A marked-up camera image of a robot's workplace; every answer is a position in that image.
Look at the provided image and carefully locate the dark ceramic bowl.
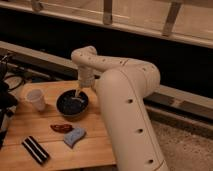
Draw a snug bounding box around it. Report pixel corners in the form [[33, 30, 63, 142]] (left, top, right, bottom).
[[56, 89, 89, 117]]

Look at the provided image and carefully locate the black equipment with cables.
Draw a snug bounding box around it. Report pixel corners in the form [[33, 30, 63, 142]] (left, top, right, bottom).
[[0, 54, 18, 149]]

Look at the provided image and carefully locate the black white striped block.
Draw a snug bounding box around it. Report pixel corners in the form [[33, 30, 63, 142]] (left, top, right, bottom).
[[22, 136, 50, 165]]

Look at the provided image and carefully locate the white paper cup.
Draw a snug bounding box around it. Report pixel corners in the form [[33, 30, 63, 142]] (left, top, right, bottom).
[[26, 89, 46, 111]]

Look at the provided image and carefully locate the red chili pepper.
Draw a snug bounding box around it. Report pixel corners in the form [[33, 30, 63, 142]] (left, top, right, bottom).
[[51, 124, 73, 133]]

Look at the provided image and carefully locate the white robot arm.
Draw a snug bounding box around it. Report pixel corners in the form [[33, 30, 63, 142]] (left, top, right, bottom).
[[71, 46, 169, 171]]

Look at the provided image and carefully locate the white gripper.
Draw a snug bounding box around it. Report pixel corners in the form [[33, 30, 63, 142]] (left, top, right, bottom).
[[74, 66, 95, 98]]

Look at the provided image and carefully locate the metal window railing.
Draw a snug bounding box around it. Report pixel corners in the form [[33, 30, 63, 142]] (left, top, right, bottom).
[[0, 0, 213, 49]]

